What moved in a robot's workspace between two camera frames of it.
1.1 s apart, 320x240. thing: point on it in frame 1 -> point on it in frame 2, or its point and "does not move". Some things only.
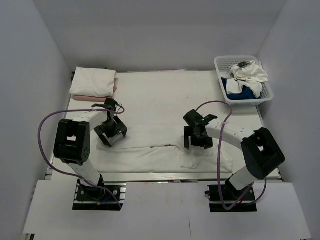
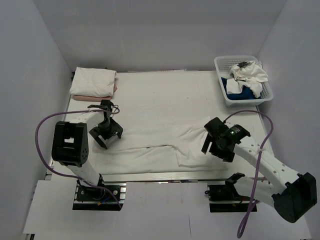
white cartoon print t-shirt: [159, 147] does not move
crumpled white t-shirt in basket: [252, 75] does not move
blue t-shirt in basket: [246, 93] does not move
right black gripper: [207, 142] -> [227, 155]
